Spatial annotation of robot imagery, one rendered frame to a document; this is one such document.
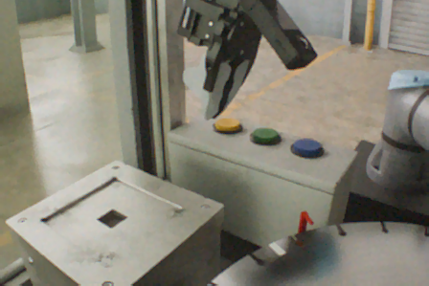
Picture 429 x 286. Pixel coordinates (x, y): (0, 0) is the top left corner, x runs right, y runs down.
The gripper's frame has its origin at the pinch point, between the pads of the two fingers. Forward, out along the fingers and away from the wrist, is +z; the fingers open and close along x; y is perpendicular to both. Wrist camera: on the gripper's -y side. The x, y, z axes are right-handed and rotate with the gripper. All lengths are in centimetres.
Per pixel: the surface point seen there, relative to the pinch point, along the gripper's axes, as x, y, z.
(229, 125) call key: -8.6, 2.3, 5.1
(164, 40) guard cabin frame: -2.3, 14.3, -4.9
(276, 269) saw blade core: 18.3, -20.2, -0.7
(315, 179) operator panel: -3.9, -14.9, 2.8
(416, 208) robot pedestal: -30.7, -29.7, 10.6
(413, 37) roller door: -566, 58, 4
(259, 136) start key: -8.3, -3.4, 3.7
